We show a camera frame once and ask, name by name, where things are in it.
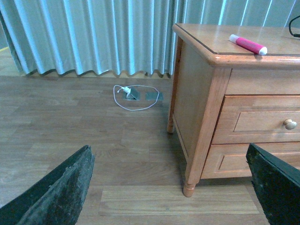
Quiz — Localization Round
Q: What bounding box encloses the round wooden drawer knob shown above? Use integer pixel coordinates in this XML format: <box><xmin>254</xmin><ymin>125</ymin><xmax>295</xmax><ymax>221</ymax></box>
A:
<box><xmin>283</xmin><ymin>119</ymin><xmax>297</xmax><ymax>130</ymax></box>

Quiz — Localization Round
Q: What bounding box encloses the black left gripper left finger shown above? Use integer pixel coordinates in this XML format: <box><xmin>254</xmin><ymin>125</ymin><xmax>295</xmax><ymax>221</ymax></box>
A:
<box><xmin>0</xmin><ymin>145</ymin><xmax>95</xmax><ymax>225</ymax></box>

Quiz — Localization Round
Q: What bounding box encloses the open metal floor socket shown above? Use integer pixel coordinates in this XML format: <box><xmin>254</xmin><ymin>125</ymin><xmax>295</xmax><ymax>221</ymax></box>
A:
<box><xmin>125</xmin><ymin>87</ymin><xmax>140</xmax><ymax>100</ymax></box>

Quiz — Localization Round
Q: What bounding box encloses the light blue-grey curtain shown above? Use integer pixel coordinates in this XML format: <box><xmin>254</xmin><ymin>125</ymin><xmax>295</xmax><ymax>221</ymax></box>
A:
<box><xmin>0</xmin><ymin>0</ymin><xmax>300</xmax><ymax>75</ymax></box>

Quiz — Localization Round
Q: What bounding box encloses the wooden nightstand cabinet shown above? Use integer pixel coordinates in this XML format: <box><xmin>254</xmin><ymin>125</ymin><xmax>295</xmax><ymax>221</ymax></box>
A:
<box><xmin>167</xmin><ymin>23</ymin><xmax>300</xmax><ymax>197</ymax></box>

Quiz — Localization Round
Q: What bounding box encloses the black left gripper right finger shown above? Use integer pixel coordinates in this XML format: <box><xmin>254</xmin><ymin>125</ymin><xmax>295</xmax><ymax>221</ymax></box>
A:
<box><xmin>246</xmin><ymin>143</ymin><xmax>300</xmax><ymax>225</ymax></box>

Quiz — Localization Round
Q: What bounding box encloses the black cable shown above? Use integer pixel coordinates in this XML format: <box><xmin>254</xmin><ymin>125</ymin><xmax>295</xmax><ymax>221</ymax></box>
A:
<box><xmin>288</xmin><ymin>15</ymin><xmax>300</xmax><ymax>38</ymax></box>

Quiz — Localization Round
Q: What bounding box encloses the pink marker with white caps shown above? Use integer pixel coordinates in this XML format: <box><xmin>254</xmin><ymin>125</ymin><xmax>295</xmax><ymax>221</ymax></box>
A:
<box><xmin>229</xmin><ymin>34</ymin><xmax>268</xmax><ymax>56</ymax></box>

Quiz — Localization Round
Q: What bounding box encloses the white plug adapter on floor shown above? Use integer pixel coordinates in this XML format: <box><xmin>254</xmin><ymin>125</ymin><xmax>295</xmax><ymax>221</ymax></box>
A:
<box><xmin>122</xmin><ymin>87</ymin><xmax>131</xmax><ymax>94</ymax></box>

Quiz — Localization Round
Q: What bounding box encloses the wooden drawer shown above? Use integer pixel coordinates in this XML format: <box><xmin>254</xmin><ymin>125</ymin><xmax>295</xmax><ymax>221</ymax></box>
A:
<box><xmin>212</xmin><ymin>95</ymin><xmax>300</xmax><ymax>144</ymax></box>
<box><xmin>201</xmin><ymin>142</ymin><xmax>300</xmax><ymax>179</ymax></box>

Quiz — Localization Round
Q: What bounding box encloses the closed metal floor socket cover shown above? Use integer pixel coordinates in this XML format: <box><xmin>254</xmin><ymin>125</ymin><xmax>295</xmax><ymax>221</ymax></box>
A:
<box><xmin>145</xmin><ymin>92</ymin><xmax>164</xmax><ymax>101</ymax></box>

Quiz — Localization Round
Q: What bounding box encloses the white charging cable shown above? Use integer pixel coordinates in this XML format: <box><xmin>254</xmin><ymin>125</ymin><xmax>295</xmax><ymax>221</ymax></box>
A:
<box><xmin>113</xmin><ymin>84</ymin><xmax>160</xmax><ymax>111</ymax></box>

